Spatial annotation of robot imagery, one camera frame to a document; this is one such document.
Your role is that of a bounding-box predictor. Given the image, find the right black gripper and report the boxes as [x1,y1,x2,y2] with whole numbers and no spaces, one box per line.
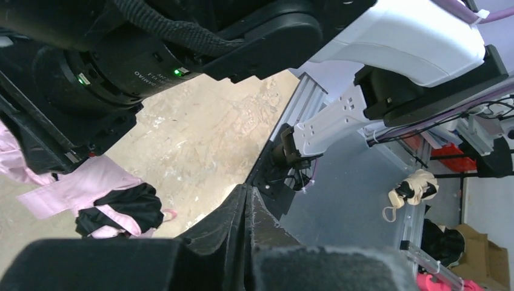
[1,44,139,174]

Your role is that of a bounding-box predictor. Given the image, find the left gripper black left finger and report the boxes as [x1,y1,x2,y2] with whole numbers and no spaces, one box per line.
[1,184,247,290]

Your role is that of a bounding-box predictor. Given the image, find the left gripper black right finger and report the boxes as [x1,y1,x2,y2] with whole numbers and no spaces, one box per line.
[245,187,419,290]

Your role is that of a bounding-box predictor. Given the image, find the pink umbrella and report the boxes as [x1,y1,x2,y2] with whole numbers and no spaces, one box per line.
[1,124,177,239]

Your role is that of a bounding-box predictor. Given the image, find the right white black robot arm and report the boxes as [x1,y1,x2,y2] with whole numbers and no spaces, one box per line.
[1,1,513,174]

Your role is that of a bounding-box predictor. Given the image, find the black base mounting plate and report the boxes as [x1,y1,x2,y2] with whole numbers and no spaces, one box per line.
[246,124,310,220]

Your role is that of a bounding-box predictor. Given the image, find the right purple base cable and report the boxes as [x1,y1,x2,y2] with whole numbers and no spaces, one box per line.
[299,158,319,195]

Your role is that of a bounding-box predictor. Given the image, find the aluminium frame rail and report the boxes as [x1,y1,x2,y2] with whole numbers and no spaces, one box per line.
[269,72,467,291]

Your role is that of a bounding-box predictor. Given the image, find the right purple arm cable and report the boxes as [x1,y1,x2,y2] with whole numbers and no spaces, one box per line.
[432,0,514,25]

